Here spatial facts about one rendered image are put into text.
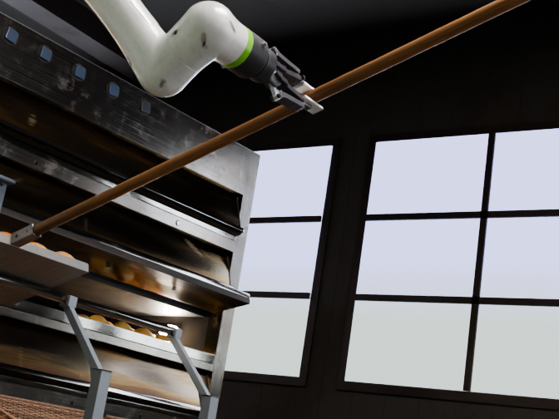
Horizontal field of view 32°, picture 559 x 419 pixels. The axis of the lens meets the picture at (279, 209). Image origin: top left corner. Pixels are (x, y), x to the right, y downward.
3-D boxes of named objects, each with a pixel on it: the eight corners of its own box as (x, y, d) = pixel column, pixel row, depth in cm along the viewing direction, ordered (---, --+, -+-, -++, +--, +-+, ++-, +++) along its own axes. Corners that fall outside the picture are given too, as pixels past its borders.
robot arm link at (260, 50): (259, 55, 192) (254, 17, 196) (214, 78, 198) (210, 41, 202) (276, 67, 197) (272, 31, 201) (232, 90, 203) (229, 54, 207)
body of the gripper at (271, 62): (237, 50, 205) (264, 68, 212) (240, 83, 201) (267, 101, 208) (265, 35, 201) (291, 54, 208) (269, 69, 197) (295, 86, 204)
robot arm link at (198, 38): (219, 16, 181) (202, -20, 188) (172, 58, 186) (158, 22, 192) (264, 47, 192) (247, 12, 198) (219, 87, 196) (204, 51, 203)
